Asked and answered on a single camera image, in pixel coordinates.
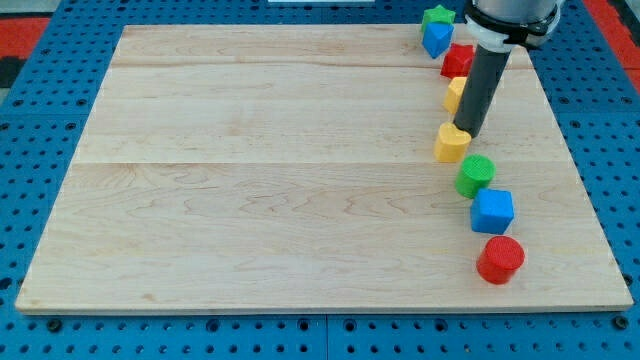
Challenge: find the yellow heart block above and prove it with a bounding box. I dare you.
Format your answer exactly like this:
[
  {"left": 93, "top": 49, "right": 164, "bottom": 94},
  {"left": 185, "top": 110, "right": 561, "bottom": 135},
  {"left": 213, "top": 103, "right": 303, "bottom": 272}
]
[{"left": 433, "top": 122, "right": 472, "bottom": 163}]

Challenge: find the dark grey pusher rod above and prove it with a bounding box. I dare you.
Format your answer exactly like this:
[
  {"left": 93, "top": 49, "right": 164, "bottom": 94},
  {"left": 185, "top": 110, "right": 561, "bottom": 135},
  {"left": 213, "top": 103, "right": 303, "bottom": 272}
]
[{"left": 453, "top": 45, "right": 510, "bottom": 138}]

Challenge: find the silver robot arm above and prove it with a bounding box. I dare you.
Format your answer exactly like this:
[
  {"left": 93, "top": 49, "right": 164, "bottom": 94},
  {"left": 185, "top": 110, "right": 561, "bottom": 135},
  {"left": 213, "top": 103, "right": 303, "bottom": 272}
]
[{"left": 464, "top": 0, "right": 564, "bottom": 53}]

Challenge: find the yellow block behind rod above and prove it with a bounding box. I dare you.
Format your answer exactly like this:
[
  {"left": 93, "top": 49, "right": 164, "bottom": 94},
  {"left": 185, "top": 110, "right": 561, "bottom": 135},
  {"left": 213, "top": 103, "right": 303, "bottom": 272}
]
[{"left": 443, "top": 77, "right": 467, "bottom": 115}]

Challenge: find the green cylinder block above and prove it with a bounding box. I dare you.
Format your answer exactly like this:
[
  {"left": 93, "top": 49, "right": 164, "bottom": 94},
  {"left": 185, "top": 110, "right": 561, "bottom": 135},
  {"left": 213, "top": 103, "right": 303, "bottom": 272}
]
[{"left": 454, "top": 154, "right": 496, "bottom": 198}]

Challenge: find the blue cube block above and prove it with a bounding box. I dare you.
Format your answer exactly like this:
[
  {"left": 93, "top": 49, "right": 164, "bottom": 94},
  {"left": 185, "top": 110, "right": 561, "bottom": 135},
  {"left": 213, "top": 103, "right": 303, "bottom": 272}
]
[{"left": 470, "top": 188, "right": 515, "bottom": 235}]

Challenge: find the red block near top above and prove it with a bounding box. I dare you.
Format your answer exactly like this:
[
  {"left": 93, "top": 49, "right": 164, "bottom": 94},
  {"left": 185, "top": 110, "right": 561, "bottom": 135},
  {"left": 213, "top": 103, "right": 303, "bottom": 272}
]
[{"left": 440, "top": 43, "right": 475, "bottom": 79}]

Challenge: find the blue triangular block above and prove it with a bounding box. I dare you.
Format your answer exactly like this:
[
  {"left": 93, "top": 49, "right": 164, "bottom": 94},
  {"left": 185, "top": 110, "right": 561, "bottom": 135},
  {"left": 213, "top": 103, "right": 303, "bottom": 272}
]
[{"left": 422, "top": 22, "right": 455, "bottom": 59}]

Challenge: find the red cylinder block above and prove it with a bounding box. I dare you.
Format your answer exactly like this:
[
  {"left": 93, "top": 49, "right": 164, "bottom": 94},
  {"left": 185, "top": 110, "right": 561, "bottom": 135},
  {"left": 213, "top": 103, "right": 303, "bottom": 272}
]
[{"left": 476, "top": 235, "right": 525, "bottom": 285}]

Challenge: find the green star block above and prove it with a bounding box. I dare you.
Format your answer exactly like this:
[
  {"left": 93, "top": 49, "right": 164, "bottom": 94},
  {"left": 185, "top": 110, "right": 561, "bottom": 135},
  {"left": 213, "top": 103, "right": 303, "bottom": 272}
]
[{"left": 421, "top": 4, "right": 456, "bottom": 32}]

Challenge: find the wooden board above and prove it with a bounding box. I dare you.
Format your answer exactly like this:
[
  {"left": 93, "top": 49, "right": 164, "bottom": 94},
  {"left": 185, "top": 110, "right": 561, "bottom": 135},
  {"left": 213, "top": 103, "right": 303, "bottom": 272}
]
[{"left": 14, "top": 23, "right": 635, "bottom": 316}]

